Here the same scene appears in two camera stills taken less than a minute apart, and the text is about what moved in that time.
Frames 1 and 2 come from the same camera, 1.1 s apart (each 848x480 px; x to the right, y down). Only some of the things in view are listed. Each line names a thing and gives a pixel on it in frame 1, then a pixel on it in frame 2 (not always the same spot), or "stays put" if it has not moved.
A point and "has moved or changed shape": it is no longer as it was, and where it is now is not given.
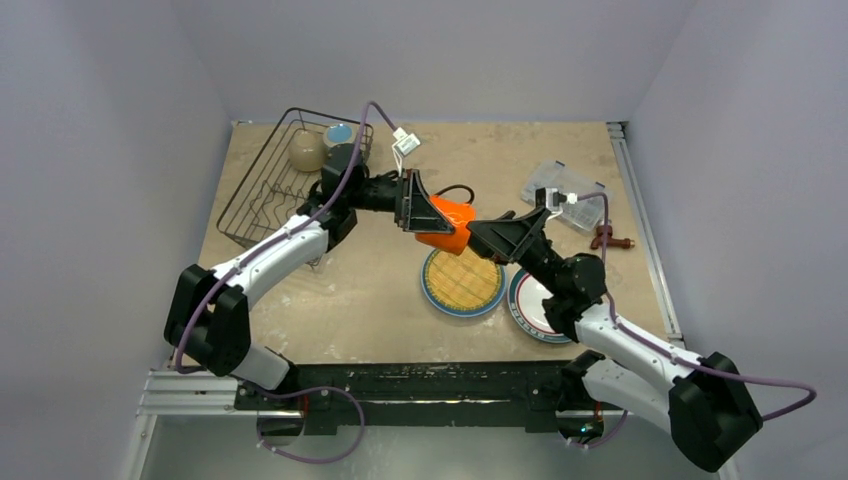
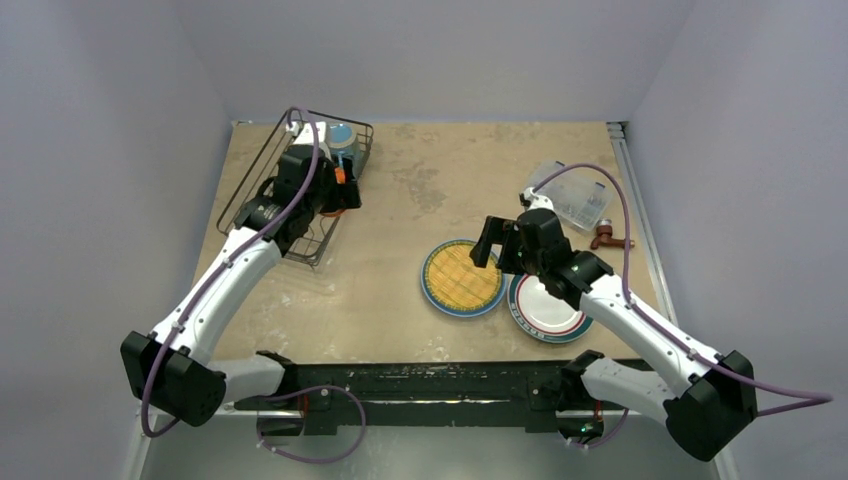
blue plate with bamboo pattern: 462,285 stays put
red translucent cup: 459,214 has moved or changed shape
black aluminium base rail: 535,393 stays put
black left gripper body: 381,195 to 332,196
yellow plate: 463,282 stays put
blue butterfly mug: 339,133 stays put
